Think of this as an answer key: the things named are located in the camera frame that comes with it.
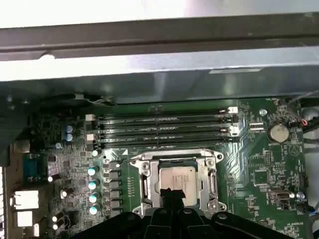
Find black PC case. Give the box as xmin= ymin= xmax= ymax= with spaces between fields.
xmin=0 ymin=11 xmax=319 ymax=239

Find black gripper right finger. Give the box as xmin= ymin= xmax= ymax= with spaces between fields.
xmin=173 ymin=190 xmax=295 ymax=239

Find CPU socket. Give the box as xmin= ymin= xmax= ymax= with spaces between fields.
xmin=128 ymin=148 xmax=225 ymax=220

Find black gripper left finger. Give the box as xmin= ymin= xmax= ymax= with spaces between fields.
xmin=73 ymin=188 xmax=174 ymax=239

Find white-clipped RAM slot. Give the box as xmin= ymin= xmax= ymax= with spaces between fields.
xmin=86 ymin=126 xmax=241 ymax=141

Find silver CPU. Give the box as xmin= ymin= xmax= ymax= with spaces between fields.
xmin=154 ymin=165 xmax=198 ymax=201

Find silver coin battery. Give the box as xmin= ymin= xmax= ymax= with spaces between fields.
xmin=268 ymin=121 xmax=290 ymax=143

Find green motherboard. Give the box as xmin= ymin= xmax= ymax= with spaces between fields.
xmin=9 ymin=98 xmax=310 ymax=239

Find internal USB port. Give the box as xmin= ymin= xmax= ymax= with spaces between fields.
xmin=270 ymin=189 xmax=290 ymax=203

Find metal locking lever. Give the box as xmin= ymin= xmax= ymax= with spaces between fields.
xmin=134 ymin=148 xmax=217 ymax=162

